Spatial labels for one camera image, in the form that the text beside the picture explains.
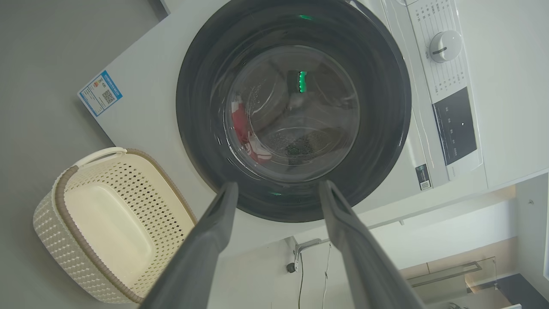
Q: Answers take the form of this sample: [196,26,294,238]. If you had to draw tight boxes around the washing machine glass door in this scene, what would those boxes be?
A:
[176,0,412,223]

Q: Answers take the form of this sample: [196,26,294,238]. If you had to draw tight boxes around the white washing machine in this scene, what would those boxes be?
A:
[77,0,549,260]

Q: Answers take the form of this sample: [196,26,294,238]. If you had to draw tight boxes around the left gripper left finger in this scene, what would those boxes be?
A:
[139,181,239,309]

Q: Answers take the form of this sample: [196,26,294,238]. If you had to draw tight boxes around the red white striped jersey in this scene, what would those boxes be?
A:
[231,102,273,164]

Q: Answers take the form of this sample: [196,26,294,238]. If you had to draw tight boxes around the white control knob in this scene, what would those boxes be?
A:
[429,30,463,64]

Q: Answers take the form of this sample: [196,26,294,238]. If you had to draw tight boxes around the small QR sticker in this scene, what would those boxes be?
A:
[415,163,431,191]

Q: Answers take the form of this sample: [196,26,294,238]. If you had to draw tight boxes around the blue energy label sticker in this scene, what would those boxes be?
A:
[77,70,124,117]

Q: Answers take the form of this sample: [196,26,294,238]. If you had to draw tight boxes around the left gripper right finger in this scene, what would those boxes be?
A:
[318,179,425,309]

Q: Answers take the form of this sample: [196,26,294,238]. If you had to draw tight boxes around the black washer display panel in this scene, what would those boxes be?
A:
[432,87,478,166]

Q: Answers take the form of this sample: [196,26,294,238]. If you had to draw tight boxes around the cream perforated laundry basket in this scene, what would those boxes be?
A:
[33,147,199,304]

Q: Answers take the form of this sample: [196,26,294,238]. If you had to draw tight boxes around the white floor cable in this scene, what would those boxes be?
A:
[323,242,333,309]

